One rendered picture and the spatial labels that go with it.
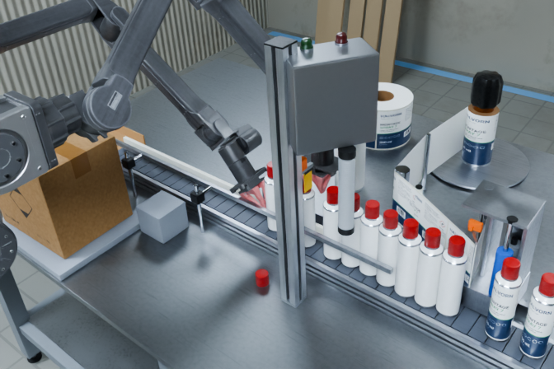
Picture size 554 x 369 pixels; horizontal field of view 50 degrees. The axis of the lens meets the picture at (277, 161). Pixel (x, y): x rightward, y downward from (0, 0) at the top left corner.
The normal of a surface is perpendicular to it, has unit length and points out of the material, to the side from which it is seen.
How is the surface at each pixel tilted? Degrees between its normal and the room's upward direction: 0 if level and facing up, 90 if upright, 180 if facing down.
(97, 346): 0
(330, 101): 90
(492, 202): 0
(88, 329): 0
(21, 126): 90
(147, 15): 59
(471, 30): 90
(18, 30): 47
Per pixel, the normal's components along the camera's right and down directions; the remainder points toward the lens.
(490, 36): -0.62, 0.45
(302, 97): 0.27, 0.51
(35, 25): 0.54, -0.35
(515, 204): -0.05, -0.84
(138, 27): 0.63, -0.15
